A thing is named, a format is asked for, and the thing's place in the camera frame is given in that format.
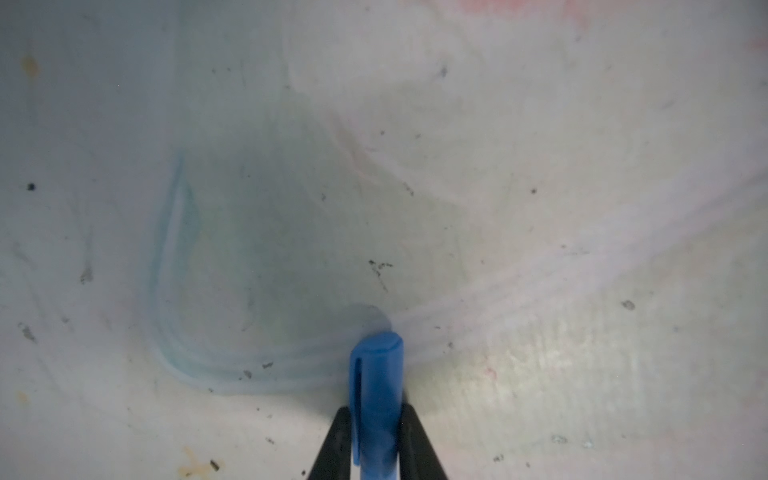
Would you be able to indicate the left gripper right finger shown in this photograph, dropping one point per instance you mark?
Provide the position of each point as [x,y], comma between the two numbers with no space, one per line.
[417,457]

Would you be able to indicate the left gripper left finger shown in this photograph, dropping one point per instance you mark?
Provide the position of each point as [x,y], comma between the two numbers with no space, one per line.
[333,461]

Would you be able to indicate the blue pen cap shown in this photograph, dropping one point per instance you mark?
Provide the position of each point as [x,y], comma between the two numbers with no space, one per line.
[376,385]

